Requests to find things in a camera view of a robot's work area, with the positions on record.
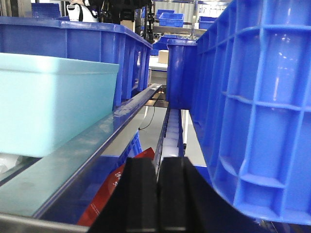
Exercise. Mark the large blue crate right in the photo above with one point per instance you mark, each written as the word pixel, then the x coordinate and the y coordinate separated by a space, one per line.
pixel 247 84

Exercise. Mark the roller track strip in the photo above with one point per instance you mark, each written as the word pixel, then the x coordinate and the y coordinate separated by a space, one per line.
pixel 170 143

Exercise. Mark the blue crate on far shelf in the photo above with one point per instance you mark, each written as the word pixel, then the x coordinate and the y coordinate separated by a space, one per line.
pixel 171 20

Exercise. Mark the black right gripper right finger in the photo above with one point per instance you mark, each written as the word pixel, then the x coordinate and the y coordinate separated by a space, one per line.
pixel 187 204

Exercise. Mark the red printed package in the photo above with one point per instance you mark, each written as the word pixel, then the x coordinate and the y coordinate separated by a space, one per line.
pixel 106 190

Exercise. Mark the small cardboard box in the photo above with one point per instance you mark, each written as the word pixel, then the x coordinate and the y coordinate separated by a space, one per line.
pixel 163 56

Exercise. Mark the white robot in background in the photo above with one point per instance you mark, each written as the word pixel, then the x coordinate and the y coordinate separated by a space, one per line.
pixel 83 13

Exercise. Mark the light blue plastic bin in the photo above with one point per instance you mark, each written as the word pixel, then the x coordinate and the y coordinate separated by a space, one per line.
pixel 46 101

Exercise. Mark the blue crate behind light bin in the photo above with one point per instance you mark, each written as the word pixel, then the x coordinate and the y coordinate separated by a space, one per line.
pixel 90 41

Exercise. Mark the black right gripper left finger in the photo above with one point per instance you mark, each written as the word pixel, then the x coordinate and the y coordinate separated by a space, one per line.
pixel 132 207

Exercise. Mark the stainless steel rack rail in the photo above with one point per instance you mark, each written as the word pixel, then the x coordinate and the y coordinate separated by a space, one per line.
pixel 30 189

